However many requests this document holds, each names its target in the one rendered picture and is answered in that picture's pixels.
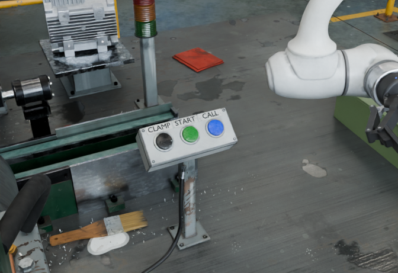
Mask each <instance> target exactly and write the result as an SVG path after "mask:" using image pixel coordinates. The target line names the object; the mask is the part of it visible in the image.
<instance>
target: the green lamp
mask: <svg viewBox="0 0 398 273"><path fill-rule="evenodd" d="M134 29H135V34H136V35H137V36H139V37H150V36H154V35H155V34H156V19H154V20H153V21H149V22H138V21H136V20H134Z"/></svg>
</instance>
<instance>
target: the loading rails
mask: <svg viewBox="0 0 398 273"><path fill-rule="evenodd" d="M177 119H179V117H178V111H177V110H176V109H175V107H173V106H172V103H171V102H166V103H163V104H158V105H154V106H150V107H146V108H141V109H138V110H133V111H128V112H125V113H121V114H116V115H111V116H108V117H103V118H99V119H96V120H91V121H86V122H83V123H78V124H74V125H70V126H66V127H61V128H58V129H55V132H56V133H54V134H50V135H46V136H41V137H37V138H34V139H30V140H25V141H21V142H17V143H12V144H8V145H5V146H0V155H1V156H2V157H3V158H4V159H5V160H6V161H7V163H8V164H9V166H10V167H11V169H12V171H13V173H14V176H15V179H16V182H17V187H18V191H20V190H21V188H22V187H23V186H24V185H25V183H26V182H27V181H28V180H29V179H30V178H31V177H32V176H35V175H38V174H43V175H47V176H48V177H49V178H50V180H51V190H50V194H49V197H48V199H47V201H46V204H45V206H44V209H43V211H42V212H41V214H40V217H39V219H38V221H37V227H38V230H39V234H40V235H42V234H44V233H48V232H51V231H53V225H52V220H56V219H59V218H62V217H66V216H69V215H72V214H76V213H79V215H81V214H85V213H89V212H91V211H95V210H99V209H101V208H104V207H106V209H107V211H108V213H113V212H115V211H118V210H122V209H125V207H126V206H125V201H128V200H132V199H134V198H138V197H141V196H144V195H148V194H151V193H154V192H157V191H161V190H165V189H167V188H171V187H172V189H173V190H174V191H175V193H177V192H179V179H178V164H176V165H172V166H168V167H165V168H162V169H158V170H155V171H151V172H146V169H145V166H144V163H143V160H142V157H141V154H140V151H139V148H138V145H137V142H136V135H137V133H138V132H137V131H138V130H139V129H141V128H144V127H149V126H153V125H156V124H160V123H165V122H168V121H172V120H177Z"/></svg>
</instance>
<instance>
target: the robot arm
mask: <svg viewBox="0 0 398 273"><path fill-rule="evenodd" d="M342 1H343V0H310V1H309V3H308V4H307V7H306V9H305V10H304V13H303V16H302V19H301V22H300V26H299V29H298V33H297V35H296V36H295V38H293V39H292V40H290V41H289V42H288V46H287V48H286V49H285V51H282V52H277V53H276V54H274V55H273V56H271V57H270V58H269V59H268V61H267V62H266V64H265V71H266V76H267V82H268V87H269V89H270V90H272V91H273V92H275V93H276V94H277V95H280V96H282V97H287V98H295V99H322V98H330V97H337V96H355V97H364V98H372V99H373V100H374V102H375V103H376V104H377V105H379V107H376V106H375V105H371V106H369V109H370V116H369V119H368V123H367V126H366V129H365V133H366V136H367V139H368V142H369V143H374V142H375V141H376V140H380V144H381V145H385V147H387V148H388V147H392V148H393V149H394V150H395V151H396V152H397V154H398V137H397V136H396V135H395V134H394V133H393V131H392V130H393V129H394V127H395V126H396V124H397V123H398V57H397V56H396V55H395V54H394V53H393V52H391V51H390V50H389V49H387V48H385V47H383V46H381V45H378V44H371V43H368V44H362V45H359V46H357V47H355V48H352V49H346V50H337V49H336V44H335V42H333V41H332V40H331V39H330V38H329V35H328V25H329V20H330V18H331V16H332V14H333V12H334V11H335V10H336V8H337V7H338V5H339V4H340V3H341V2H342ZM384 112H386V113H387V114H386V115H385V117H384V118H383V119H382V121H381V122H380V119H381V118H382V115H383V113H384Z"/></svg>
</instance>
